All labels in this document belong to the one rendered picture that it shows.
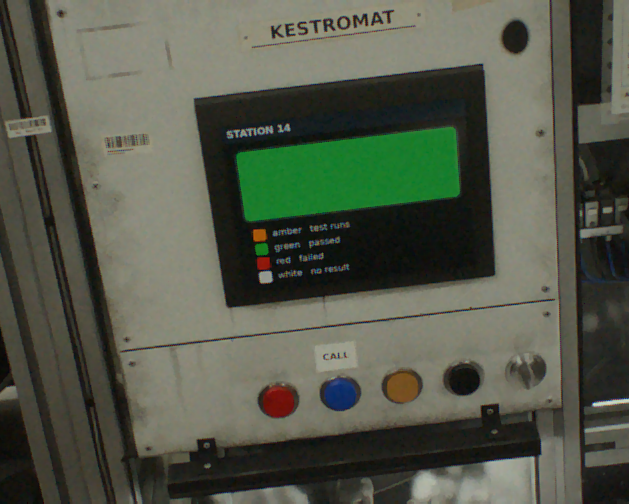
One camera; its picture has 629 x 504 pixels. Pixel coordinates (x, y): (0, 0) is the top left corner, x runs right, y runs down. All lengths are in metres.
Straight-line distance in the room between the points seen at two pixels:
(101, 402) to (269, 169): 0.30
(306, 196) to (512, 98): 0.20
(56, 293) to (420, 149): 0.36
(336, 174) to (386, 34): 0.13
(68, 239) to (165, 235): 0.09
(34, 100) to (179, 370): 0.29
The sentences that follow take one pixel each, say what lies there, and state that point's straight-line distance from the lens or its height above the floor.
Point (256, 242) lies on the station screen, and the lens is 1.12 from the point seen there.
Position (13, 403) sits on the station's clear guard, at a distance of 1.28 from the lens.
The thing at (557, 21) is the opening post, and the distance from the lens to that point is 1.11.
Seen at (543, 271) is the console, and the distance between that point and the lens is 1.19.
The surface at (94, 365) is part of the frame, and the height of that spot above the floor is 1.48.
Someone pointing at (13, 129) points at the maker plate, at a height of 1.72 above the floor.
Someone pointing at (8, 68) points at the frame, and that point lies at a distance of 1.11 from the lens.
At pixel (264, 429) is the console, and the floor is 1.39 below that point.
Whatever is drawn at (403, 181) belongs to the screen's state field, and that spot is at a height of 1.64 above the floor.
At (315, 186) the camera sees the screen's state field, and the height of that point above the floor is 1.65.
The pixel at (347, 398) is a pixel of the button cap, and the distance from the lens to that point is 1.21.
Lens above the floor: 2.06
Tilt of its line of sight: 25 degrees down
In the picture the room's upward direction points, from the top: 7 degrees counter-clockwise
